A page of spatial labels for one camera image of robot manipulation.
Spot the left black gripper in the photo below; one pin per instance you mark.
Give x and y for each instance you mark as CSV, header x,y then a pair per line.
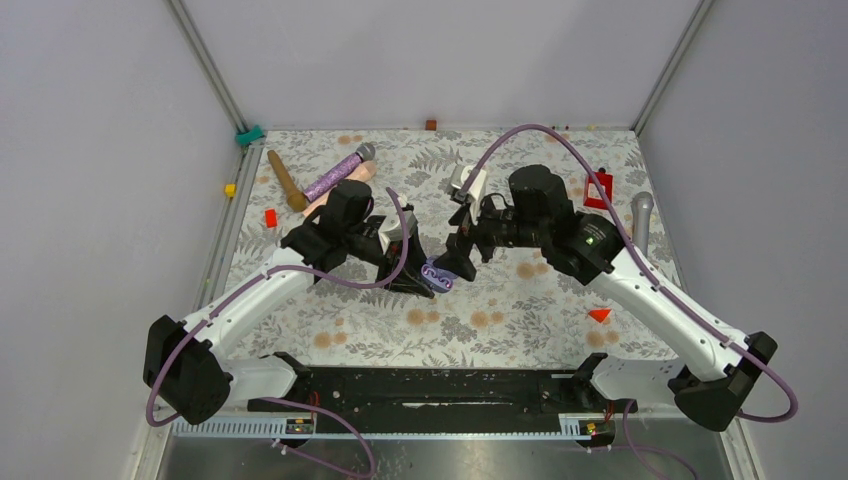
x,y
409,278

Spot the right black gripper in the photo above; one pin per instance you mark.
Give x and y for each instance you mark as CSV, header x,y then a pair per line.
x,y
456,259

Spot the purple earbud case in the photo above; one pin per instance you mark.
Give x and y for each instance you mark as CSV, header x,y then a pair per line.
x,y
440,280

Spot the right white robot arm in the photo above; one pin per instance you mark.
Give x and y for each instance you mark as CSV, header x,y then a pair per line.
x,y
716,365

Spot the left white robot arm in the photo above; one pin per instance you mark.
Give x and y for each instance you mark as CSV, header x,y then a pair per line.
x,y
188,365

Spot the pink toy microphone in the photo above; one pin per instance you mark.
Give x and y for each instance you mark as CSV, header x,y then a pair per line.
x,y
363,173

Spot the purple glitter toy microphone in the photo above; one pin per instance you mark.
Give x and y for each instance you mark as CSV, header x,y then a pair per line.
x,y
364,152

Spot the brown toy microphone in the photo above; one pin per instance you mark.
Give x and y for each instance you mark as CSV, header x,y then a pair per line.
x,y
294,196

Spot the red small block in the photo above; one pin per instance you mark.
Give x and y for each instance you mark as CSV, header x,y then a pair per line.
x,y
271,218

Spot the red triangle block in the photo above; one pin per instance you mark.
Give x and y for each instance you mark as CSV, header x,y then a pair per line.
x,y
601,315

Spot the red square box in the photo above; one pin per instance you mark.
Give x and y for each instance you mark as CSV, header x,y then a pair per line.
x,y
598,186

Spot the silver toy microphone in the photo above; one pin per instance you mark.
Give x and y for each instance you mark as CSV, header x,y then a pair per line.
x,y
642,206

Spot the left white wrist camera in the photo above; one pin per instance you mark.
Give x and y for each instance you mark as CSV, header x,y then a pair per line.
x,y
391,230

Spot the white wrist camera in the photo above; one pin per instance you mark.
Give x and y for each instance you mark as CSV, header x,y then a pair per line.
x,y
391,230
467,184

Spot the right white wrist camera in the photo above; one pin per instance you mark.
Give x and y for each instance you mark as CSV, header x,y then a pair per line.
x,y
467,184

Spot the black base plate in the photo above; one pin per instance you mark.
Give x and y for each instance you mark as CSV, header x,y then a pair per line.
x,y
388,400

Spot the teal corner bracket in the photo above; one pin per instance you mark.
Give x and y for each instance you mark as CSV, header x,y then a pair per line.
x,y
246,138

